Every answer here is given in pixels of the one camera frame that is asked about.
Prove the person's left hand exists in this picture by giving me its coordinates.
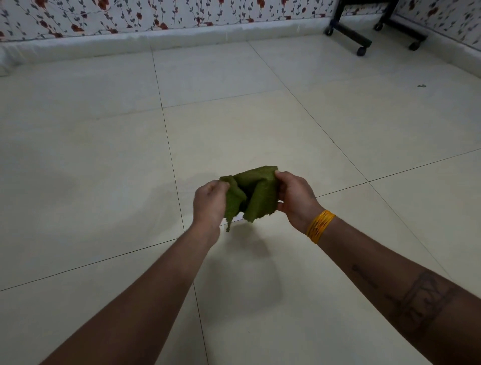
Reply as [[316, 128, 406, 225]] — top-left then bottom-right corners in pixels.
[[192, 179, 230, 245]]

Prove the person's right hand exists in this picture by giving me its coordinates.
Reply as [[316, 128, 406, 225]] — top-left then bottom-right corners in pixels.
[[274, 170, 326, 236]]

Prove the green cleaning cloth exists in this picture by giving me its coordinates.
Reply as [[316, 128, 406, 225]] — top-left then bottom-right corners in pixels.
[[219, 165, 281, 233]]

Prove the person's right forearm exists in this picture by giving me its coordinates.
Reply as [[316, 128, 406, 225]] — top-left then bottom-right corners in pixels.
[[317, 218, 481, 365]]

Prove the person's left forearm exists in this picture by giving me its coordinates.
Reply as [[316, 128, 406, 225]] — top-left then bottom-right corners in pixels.
[[39, 225, 222, 365]]

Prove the yellow thread wristband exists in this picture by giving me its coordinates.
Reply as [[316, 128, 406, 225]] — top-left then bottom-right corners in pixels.
[[305, 209, 337, 245]]

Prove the black chair base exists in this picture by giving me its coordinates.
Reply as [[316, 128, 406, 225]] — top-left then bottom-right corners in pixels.
[[324, 0, 429, 57]]

